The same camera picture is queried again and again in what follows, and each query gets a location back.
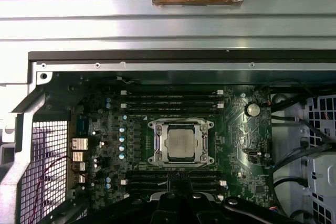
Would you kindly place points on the silver square CPU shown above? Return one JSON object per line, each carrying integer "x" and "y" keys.
{"x": 181, "y": 142}

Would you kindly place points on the green motherboard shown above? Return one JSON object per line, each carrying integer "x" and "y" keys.
{"x": 236, "y": 134}

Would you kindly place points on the silver coin battery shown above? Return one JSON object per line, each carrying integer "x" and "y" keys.
{"x": 253, "y": 109}

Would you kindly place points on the metal socket cover frame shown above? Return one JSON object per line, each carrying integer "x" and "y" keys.
{"x": 163, "y": 142}

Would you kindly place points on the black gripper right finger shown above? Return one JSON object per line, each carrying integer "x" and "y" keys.
{"x": 194, "y": 213}

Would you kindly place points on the black open PC case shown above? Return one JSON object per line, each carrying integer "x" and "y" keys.
{"x": 157, "y": 55}

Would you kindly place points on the metal socket locking lever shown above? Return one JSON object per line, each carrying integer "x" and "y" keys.
{"x": 202, "y": 165}
{"x": 183, "y": 119}

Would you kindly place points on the CPU socket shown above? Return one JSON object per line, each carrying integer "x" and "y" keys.
{"x": 155, "y": 161}

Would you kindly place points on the metal drive cage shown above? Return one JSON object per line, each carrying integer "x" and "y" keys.
{"x": 323, "y": 171}

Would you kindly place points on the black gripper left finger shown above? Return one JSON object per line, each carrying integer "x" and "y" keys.
{"x": 169, "y": 213}

